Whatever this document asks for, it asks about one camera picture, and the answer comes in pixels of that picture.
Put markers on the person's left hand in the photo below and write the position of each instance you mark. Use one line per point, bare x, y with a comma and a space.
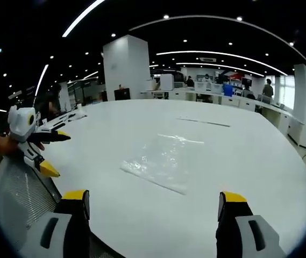
8, 146

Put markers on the clear plastic resealable bag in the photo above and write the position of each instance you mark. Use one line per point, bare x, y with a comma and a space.
163, 161

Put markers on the crumpled clear plastic bag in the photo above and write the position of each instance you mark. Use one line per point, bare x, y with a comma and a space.
78, 116

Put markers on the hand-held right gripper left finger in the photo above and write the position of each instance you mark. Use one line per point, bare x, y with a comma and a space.
58, 231

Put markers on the blue bin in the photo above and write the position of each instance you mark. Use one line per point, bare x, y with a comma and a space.
227, 89

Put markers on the white square pillar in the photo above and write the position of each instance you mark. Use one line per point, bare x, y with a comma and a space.
126, 67

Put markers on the black box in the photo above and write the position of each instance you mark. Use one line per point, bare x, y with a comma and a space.
122, 94

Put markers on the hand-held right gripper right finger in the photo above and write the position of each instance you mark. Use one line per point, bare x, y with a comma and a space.
245, 231

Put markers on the white cabinet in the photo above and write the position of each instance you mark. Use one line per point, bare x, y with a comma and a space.
166, 81

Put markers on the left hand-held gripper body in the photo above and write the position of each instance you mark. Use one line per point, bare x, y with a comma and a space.
21, 121

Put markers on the grey mesh office chair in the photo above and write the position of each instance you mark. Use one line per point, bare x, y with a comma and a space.
15, 193

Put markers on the black tool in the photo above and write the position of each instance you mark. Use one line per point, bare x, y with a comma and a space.
59, 125

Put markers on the long white workbench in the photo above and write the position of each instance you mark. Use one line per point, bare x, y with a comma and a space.
238, 103

